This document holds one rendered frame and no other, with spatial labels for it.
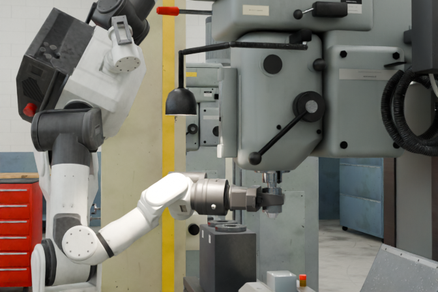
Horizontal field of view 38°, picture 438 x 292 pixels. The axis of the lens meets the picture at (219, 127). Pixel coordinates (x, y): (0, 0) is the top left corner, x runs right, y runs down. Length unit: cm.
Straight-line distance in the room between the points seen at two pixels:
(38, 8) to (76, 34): 895
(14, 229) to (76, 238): 452
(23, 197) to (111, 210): 281
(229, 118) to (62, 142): 40
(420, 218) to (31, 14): 941
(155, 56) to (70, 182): 178
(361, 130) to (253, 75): 27
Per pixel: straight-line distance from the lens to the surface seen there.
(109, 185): 319
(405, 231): 173
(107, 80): 167
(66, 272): 198
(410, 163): 169
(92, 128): 154
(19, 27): 1064
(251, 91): 143
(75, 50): 170
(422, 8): 132
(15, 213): 597
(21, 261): 602
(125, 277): 325
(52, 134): 156
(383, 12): 154
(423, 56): 131
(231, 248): 178
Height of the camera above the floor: 138
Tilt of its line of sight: 1 degrees up
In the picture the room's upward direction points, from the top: straight up
